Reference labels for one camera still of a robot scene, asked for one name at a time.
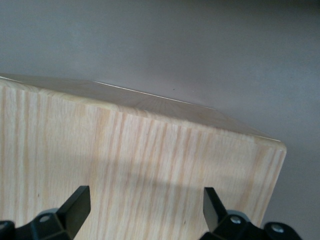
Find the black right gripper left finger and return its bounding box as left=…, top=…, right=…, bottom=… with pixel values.
left=0, top=185, right=92, bottom=240

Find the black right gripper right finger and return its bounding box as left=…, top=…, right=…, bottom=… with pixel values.
left=202, top=186, right=305, bottom=240

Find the wooden drawer cabinet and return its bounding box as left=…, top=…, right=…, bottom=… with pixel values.
left=0, top=72, right=287, bottom=240

